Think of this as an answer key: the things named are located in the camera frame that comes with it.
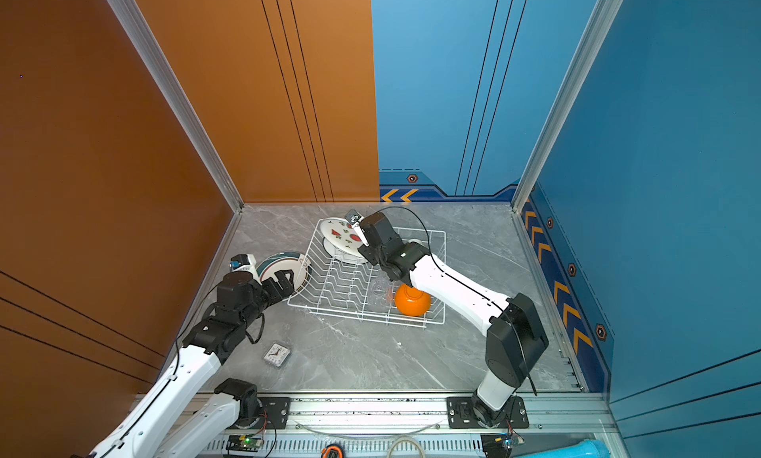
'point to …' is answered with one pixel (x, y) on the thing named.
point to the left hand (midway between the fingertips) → (282, 274)
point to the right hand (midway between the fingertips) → (371, 232)
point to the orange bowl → (412, 301)
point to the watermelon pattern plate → (340, 232)
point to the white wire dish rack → (360, 289)
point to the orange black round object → (332, 451)
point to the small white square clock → (276, 355)
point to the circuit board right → (499, 445)
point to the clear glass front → (381, 297)
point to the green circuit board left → (239, 442)
